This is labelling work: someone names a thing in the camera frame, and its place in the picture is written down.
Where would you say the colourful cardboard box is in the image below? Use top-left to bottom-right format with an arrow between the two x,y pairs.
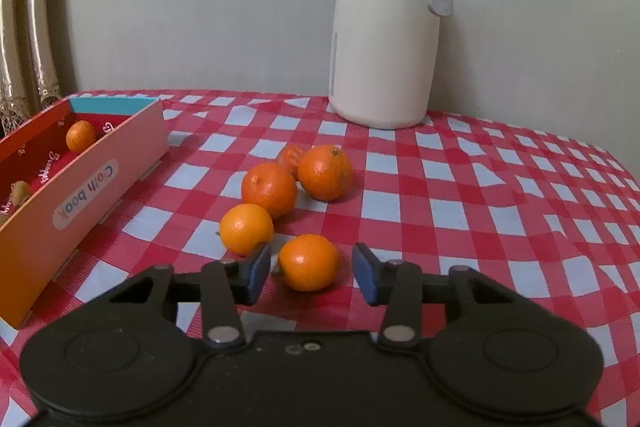
0,96 -> 170,329

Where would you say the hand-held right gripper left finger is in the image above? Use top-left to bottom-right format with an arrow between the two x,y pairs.
102,241 -> 274,349

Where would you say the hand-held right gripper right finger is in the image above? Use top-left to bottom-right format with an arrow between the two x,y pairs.
351,243 -> 522,350

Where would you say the white thermos jug grey lid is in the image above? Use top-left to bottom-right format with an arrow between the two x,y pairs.
327,0 -> 455,130

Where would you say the beige curtain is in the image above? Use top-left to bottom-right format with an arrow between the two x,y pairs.
0,0 -> 76,130

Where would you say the small round brown fruit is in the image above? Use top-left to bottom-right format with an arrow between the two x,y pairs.
11,180 -> 33,208

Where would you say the orange mandarin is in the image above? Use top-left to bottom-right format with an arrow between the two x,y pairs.
298,145 -> 353,202
241,162 -> 298,219
276,143 -> 307,182
219,203 -> 275,256
277,234 -> 341,293
66,120 -> 97,153

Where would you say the red white checkered tablecloth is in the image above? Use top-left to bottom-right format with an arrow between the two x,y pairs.
0,89 -> 640,427

